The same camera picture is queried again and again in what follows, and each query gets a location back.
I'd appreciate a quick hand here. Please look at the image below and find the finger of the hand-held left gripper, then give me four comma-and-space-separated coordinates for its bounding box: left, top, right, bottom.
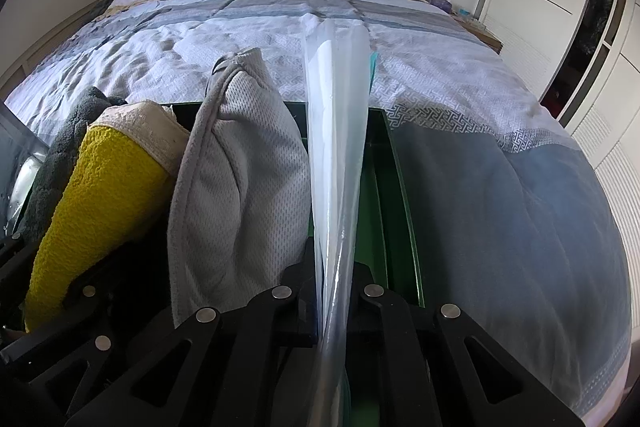
0, 229, 36, 338
0, 282, 173, 427

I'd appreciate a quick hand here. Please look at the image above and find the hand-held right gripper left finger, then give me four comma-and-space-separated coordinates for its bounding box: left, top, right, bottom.
65, 266, 321, 427

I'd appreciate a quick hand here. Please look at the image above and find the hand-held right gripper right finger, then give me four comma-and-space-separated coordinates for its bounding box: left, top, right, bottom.
345, 263, 586, 427

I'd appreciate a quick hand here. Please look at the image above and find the green tray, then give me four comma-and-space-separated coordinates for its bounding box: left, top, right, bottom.
162, 101, 426, 427

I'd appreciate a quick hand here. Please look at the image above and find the yellow towel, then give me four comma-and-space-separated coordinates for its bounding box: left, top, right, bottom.
22, 99, 191, 335

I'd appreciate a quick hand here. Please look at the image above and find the grey face mask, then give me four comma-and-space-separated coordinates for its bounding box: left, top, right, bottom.
167, 48, 313, 328

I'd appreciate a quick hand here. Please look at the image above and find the grey cloth with blue trim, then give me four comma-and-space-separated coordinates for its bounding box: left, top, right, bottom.
17, 86, 128, 248

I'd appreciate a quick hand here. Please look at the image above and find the clear plastic packet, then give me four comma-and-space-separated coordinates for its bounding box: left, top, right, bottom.
300, 14, 373, 427

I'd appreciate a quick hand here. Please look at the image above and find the grey glass pitcher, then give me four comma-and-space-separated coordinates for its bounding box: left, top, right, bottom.
0, 104, 51, 238

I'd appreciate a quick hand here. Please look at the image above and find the striped bed blanket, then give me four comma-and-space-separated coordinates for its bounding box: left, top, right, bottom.
0, 0, 633, 427

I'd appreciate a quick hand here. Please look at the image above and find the red fabric item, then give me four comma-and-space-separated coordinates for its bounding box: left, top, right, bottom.
540, 77, 576, 118

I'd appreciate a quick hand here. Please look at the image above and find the wooden nightstand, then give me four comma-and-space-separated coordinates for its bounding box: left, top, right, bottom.
452, 9, 503, 54

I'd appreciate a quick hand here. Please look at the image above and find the small clear container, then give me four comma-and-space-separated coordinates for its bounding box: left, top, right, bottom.
452, 7, 488, 32

